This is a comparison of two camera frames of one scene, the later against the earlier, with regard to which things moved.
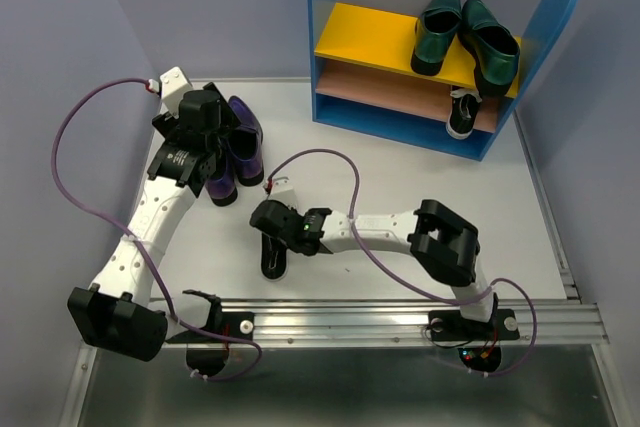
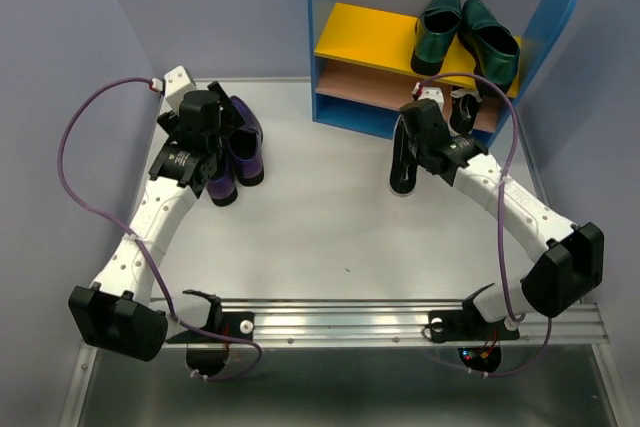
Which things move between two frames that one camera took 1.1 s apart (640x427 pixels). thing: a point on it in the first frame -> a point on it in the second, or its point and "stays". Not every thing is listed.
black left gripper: x=167 y=123 stays
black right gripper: x=287 y=208 -> x=405 y=128
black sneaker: x=273 y=255 -> x=403 y=164
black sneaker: x=462 y=114 stays
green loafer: x=492 y=47 stays
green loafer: x=435 y=29 stays
